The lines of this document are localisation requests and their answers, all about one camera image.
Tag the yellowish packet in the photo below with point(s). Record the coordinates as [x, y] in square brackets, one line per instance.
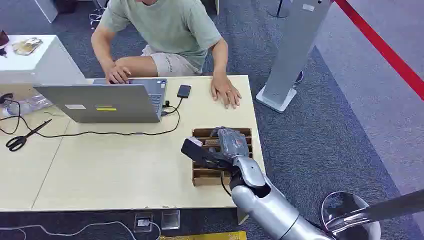
[27, 46]

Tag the clear plastic bag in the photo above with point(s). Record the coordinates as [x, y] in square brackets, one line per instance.
[30, 103]

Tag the grey laptop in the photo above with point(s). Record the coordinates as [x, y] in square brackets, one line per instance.
[106, 102]

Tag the person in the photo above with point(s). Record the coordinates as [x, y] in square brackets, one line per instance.
[172, 30]

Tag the black scissors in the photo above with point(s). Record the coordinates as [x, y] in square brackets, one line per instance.
[18, 141]

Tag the dark red object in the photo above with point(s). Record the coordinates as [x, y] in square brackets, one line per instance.
[3, 39]

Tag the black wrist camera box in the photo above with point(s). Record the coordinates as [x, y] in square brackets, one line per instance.
[200, 154]

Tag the person's hand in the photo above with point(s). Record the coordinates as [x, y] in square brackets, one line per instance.
[226, 91]
[117, 73]

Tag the red barrier belt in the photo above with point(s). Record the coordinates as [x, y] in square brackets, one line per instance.
[384, 49]

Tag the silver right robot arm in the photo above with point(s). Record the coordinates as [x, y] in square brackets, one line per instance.
[268, 205]

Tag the wooden card box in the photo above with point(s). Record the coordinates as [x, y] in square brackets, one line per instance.
[207, 177]

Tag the white kiosk stand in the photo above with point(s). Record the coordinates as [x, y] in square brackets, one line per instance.
[294, 49]

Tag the card stack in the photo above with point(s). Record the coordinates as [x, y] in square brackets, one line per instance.
[211, 142]

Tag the black charger plug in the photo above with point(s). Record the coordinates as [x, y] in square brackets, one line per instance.
[165, 106]

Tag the black smartphone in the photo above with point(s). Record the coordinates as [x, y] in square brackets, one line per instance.
[184, 91]

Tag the black stanchion base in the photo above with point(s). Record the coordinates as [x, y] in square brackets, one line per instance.
[280, 12]

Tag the yellow flat object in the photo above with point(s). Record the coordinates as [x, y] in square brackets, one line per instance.
[205, 236]

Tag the white cabinet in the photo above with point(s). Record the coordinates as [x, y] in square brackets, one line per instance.
[49, 66]

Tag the person's left hand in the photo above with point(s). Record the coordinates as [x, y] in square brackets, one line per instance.
[226, 91]

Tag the chrome stanchion post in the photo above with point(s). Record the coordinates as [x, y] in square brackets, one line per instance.
[351, 217]

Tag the person's right hand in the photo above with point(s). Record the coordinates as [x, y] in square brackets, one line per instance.
[117, 73]

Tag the white furniture panel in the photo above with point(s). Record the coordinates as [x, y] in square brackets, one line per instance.
[46, 10]

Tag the chrome chair legs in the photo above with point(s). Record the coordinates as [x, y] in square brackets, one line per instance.
[97, 13]

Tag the floor power socket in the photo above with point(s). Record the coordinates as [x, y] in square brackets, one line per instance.
[143, 222]

